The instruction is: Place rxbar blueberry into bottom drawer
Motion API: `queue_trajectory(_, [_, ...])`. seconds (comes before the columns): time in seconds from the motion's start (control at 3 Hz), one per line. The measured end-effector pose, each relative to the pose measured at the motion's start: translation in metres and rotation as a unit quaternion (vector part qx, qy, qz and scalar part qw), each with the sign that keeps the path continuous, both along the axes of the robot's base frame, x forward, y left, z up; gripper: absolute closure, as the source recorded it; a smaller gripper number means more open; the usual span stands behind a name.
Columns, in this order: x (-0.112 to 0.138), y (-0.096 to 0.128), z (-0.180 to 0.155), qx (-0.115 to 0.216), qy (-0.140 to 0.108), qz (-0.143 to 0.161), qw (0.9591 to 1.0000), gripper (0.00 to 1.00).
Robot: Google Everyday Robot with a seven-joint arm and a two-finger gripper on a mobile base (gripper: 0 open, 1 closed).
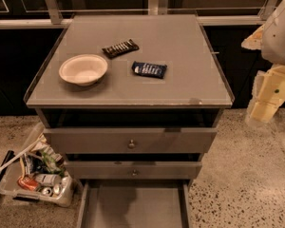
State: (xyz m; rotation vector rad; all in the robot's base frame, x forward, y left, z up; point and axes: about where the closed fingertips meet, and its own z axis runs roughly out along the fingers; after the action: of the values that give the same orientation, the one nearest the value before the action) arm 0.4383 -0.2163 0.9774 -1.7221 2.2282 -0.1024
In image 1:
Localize grey middle drawer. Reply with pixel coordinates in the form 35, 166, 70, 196
65, 161, 201, 180

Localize dark brown snack bar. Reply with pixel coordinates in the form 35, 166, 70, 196
103, 39, 140, 59

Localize silver can top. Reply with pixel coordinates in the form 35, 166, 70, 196
41, 187, 53, 197

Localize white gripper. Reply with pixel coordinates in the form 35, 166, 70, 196
241, 0, 285, 127

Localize blue rxbar blueberry bar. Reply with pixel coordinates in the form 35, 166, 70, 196
131, 62, 167, 79

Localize white paper bowl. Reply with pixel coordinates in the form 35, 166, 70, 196
59, 54, 108, 86

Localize grey open bottom drawer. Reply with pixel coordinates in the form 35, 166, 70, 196
76, 180, 193, 228

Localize clear plastic storage bin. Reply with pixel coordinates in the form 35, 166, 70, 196
0, 123, 73, 207

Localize metal window railing frame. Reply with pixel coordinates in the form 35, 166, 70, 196
0, 0, 282, 29

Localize red soda can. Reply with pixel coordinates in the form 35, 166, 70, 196
17, 177, 39, 191

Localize white stick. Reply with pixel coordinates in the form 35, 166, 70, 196
0, 139, 40, 172

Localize grey top drawer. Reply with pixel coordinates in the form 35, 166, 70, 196
44, 128, 217, 154

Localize grey drawer cabinet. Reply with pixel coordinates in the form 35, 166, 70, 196
23, 13, 236, 181

